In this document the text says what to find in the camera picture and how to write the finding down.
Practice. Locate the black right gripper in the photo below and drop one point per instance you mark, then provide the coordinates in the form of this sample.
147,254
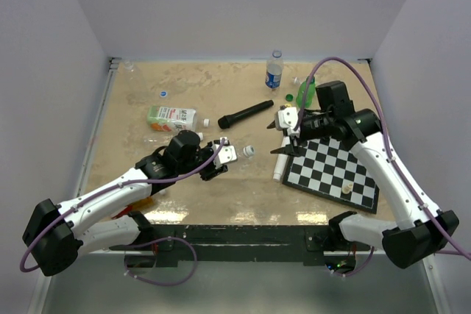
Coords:
291,150

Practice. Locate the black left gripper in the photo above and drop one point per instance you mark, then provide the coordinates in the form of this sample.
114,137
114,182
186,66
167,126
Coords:
213,172

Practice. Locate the white cap of clear bottle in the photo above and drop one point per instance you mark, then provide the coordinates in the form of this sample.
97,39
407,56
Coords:
248,151

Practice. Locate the clear plastic bottle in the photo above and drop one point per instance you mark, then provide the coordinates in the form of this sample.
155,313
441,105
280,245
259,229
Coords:
241,157

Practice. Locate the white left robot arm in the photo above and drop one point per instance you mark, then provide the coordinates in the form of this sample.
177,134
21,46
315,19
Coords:
58,234

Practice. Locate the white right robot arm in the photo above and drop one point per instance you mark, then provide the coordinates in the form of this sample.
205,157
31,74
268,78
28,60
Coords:
420,228

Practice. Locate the clear crushed bottle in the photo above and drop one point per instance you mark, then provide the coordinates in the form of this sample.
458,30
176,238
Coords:
162,137

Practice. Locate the green tea label bottle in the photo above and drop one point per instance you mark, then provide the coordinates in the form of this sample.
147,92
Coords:
172,119

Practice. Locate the green plastic bottle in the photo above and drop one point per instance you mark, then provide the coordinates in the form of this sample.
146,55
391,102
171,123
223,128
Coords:
309,89

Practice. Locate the clear bottle lying right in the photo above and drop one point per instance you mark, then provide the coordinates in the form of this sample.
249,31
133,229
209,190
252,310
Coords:
297,81

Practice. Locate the blue label water bottle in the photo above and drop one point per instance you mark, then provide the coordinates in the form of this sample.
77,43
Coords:
274,70

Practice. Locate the gold label drink bottle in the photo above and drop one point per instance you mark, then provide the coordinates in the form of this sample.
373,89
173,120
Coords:
135,206

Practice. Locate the clear bottle back left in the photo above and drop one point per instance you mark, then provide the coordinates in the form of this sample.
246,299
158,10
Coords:
135,80

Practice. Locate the white microphone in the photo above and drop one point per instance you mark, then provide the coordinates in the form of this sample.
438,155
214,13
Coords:
280,164

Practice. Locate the black microphone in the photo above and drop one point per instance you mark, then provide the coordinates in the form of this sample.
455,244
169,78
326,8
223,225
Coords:
226,121

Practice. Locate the black white chessboard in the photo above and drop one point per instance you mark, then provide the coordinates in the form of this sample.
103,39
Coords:
324,167

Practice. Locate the cream chess piece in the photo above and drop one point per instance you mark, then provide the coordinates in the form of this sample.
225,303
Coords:
348,188

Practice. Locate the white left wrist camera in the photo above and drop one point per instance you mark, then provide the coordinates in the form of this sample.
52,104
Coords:
227,153

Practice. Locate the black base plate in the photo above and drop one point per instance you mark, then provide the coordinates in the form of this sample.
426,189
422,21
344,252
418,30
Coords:
237,243

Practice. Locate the aluminium frame rail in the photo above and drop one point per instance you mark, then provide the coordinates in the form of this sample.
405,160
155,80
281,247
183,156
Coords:
437,286

